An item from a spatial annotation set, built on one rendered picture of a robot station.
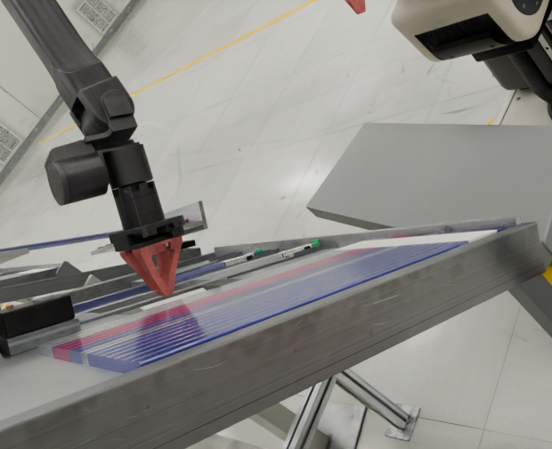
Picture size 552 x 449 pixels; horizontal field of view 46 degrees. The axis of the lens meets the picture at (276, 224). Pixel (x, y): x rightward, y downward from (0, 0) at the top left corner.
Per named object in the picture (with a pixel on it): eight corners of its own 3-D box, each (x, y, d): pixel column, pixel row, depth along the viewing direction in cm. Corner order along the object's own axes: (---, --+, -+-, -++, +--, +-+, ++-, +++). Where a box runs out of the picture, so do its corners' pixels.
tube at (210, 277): (315, 248, 107) (313, 241, 107) (320, 248, 106) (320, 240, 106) (2, 345, 75) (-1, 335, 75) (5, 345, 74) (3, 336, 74)
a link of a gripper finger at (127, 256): (158, 304, 83) (138, 232, 82) (133, 304, 88) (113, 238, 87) (202, 286, 87) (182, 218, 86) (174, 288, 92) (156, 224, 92)
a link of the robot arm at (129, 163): (147, 133, 85) (131, 141, 90) (98, 143, 81) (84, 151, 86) (162, 184, 86) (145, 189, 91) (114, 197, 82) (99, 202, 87)
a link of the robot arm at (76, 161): (123, 85, 85) (107, 115, 92) (36, 101, 78) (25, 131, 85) (158, 168, 83) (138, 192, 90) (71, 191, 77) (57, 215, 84)
